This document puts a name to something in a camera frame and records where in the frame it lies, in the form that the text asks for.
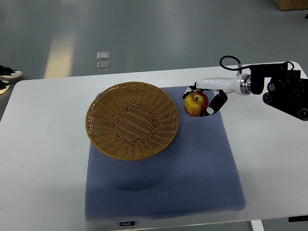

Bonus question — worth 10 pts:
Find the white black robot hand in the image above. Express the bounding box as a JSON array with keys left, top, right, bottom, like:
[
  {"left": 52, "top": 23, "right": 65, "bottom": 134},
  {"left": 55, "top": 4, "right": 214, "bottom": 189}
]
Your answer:
[{"left": 182, "top": 74, "right": 251, "bottom": 117}]

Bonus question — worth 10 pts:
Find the red yellow apple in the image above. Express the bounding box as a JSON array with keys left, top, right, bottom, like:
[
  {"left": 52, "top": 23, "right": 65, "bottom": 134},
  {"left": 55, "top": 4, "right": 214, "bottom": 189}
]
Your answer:
[{"left": 184, "top": 92, "right": 209, "bottom": 116}]

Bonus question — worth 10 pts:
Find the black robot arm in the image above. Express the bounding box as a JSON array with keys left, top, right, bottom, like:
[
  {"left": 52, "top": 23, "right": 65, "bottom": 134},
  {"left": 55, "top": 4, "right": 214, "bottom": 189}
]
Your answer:
[{"left": 219, "top": 55, "right": 308, "bottom": 121}]

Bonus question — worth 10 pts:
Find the brown wicker basket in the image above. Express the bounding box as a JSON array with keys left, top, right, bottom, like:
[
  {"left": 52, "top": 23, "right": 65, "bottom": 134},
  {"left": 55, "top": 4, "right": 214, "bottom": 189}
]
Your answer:
[{"left": 85, "top": 82, "right": 180, "bottom": 161}]

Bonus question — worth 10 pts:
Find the wooden box corner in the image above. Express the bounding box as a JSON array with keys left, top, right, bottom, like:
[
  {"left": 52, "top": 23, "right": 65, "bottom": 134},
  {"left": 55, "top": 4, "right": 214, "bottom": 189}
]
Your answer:
[{"left": 274, "top": 0, "right": 308, "bottom": 11}]

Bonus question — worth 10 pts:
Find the blue fabric mat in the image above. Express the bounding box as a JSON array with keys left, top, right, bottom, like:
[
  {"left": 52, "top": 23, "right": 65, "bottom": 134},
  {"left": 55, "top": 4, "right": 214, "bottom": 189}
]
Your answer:
[{"left": 85, "top": 87, "right": 246, "bottom": 222}]

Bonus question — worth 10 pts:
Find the lower metal floor plate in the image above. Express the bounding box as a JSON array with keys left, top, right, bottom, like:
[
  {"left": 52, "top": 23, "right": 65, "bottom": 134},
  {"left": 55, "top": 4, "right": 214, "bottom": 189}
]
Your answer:
[{"left": 97, "top": 61, "right": 110, "bottom": 70}]

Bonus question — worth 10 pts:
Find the metal floor plate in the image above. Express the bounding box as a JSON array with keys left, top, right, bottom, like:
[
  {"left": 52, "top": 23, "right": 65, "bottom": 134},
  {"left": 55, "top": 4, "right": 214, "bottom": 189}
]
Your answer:
[
  {"left": 97, "top": 61, "right": 110, "bottom": 70},
  {"left": 97, "top": 51, "right": 109, "bottom": 60}
]

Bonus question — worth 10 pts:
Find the white table leg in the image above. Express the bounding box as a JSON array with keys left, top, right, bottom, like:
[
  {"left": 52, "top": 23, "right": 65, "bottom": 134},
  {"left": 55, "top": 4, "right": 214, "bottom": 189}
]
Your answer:
[{"left": 250, "top": 220, "right": 264, "bottom": 231}]

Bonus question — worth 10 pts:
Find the upper metal floor plate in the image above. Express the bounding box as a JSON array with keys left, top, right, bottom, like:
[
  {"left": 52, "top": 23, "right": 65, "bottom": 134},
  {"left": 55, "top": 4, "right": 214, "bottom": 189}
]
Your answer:
[{"left": 97, "top": 51, "right": 109, "bottom": 60}]

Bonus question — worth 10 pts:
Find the black table control label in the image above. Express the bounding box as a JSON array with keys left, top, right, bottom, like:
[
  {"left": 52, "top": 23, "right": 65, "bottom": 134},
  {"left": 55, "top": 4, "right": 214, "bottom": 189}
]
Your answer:
[{"left": 120, "top": 221, "right": 135, "bottom": 227}]

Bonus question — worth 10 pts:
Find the lower black white shoe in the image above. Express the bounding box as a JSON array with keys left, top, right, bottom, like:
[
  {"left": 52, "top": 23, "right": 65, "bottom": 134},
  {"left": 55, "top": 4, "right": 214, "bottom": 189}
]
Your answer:
[{"left": 0, "top": 80, "right": 11, "bottom": 94}]

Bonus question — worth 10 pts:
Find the black bracket at table edge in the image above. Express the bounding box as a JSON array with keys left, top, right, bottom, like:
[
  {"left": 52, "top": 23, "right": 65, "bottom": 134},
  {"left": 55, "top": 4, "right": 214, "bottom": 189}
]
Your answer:
[{"left": 288, "top": 216, "right": 308, "bottom": 222}]

